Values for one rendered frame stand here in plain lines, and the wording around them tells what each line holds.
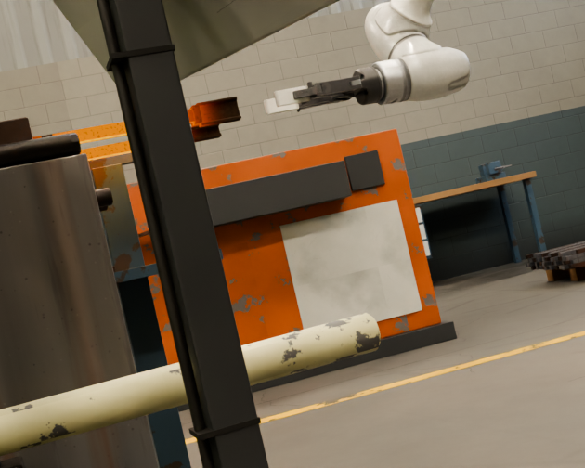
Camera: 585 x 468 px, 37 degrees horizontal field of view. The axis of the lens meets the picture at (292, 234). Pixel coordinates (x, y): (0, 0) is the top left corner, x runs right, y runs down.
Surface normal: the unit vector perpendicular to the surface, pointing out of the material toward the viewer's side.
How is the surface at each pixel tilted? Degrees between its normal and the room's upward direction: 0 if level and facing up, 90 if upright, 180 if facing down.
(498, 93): 90
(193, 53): 120
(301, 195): 90
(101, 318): 90
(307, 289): 90
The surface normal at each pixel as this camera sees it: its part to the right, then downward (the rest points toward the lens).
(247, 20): -0.50, 0.62
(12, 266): 0.30, -0.08
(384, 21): -0.75, -0.18
